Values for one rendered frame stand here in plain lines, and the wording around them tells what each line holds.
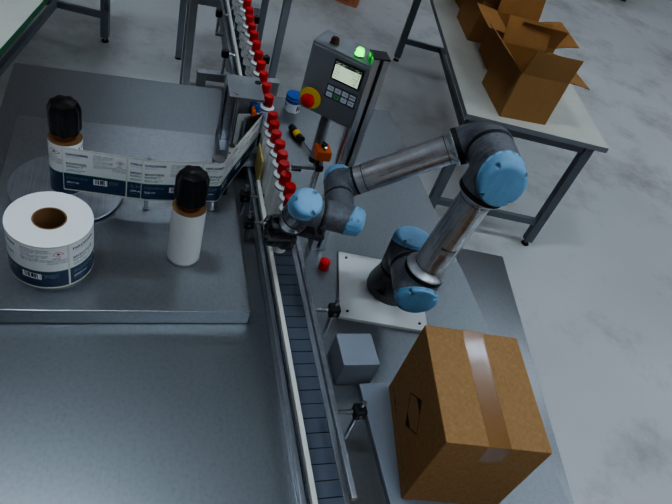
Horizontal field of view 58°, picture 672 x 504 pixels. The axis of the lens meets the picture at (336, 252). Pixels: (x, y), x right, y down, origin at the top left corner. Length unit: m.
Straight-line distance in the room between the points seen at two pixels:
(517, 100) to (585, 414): 1.56
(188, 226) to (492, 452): 0.91
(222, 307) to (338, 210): 0.42
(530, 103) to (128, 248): 2.19
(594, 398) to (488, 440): 1.98
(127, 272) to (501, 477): 1.05
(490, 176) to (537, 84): 1.85
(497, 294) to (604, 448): 1.25
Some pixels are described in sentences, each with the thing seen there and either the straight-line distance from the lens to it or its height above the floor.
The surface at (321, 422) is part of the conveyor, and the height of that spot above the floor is 0.88.
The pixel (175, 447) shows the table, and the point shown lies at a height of 0.83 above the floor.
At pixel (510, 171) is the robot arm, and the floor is 1.46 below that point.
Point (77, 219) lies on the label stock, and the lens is 1.62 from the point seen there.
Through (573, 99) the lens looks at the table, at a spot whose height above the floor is 0.78.
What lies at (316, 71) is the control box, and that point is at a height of 1.40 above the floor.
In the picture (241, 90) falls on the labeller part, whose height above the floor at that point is 1.14.
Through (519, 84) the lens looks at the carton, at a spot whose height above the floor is 0.97.
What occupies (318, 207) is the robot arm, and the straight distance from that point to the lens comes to 1.42.
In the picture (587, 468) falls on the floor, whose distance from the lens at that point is 3.00.
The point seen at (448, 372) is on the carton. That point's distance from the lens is 1.38.
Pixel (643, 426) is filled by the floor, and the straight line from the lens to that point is 3.35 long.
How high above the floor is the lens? 2.13
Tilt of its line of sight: 42 degrees down
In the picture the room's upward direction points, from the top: 21 degrees clockwise
